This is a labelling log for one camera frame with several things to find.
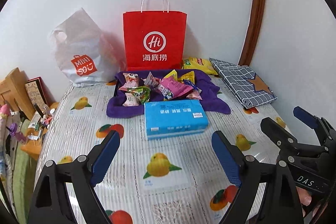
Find pink candy packet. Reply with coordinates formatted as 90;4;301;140
186;90;202;100

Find yellow triangular snack packet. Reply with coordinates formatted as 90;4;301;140
178;71;195;84

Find magenta snack bag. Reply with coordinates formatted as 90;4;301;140
157;77;193;101

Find light pink wafer packet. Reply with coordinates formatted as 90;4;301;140
123;93;140;107

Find green rice cracker packet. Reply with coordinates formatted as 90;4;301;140
128;86;151;105

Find pink Lotso bear snack bar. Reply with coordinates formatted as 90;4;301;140
143;72;160;89

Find panda pink snack packet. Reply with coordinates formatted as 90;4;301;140
119;73;139;92

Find blue snack packet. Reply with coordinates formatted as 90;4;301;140
183;79;202;93

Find strawberry white snack packet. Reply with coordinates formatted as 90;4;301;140
164;69;178;81

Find person's right hand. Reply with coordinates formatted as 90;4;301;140
296;187;321;216

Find pink purple toy figures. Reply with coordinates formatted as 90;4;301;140
1;104;27;144

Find fruit print tablecloth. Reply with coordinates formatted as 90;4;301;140
36;77;282;223

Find patterned framed box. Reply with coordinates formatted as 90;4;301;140
25;77;53;111

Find purple towel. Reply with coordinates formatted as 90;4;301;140
106;69;231;118

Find yellow chips bag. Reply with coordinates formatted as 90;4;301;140
182;57;218;75

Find blue tissue pack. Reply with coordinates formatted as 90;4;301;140
144;100;209;140

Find white Miniso plastic bag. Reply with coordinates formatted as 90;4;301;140
50;8;125;87

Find red Hi paper bag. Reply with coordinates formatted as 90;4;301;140
123;0;187;71

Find brown wooden door frame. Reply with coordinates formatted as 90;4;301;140
239;0;266;65

